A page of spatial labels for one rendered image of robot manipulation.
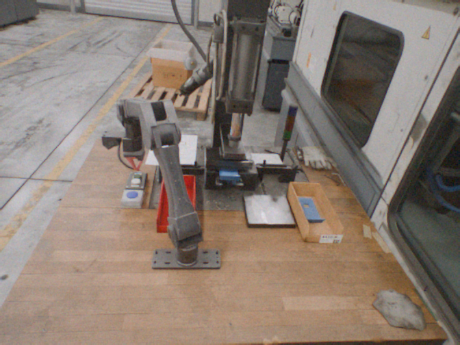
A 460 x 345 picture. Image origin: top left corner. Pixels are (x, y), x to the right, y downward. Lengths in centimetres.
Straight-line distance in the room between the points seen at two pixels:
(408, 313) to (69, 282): 91
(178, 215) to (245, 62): 52
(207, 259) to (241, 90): 55
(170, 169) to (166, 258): 27
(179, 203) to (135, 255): 23
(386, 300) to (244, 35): 86
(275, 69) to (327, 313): 360
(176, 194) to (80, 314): 37
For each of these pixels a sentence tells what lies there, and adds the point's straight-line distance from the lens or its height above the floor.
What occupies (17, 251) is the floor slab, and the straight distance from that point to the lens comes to 245.
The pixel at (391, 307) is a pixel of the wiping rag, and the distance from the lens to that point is 103.
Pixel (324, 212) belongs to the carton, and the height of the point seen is 91.
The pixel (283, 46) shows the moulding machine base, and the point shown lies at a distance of 420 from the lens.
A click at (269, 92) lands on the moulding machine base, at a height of 28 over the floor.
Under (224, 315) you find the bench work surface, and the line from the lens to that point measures 88.
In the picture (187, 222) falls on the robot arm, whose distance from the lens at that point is 88.
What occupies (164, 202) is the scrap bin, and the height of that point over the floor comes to 91.
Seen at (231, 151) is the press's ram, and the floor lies 108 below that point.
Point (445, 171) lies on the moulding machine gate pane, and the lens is 109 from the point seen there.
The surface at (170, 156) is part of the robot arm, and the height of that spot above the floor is 120.
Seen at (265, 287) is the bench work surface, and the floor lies 90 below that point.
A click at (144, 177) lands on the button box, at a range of 125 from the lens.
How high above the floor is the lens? 165
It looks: 33 degrees down
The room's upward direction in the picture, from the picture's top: 7 degrees clockwise
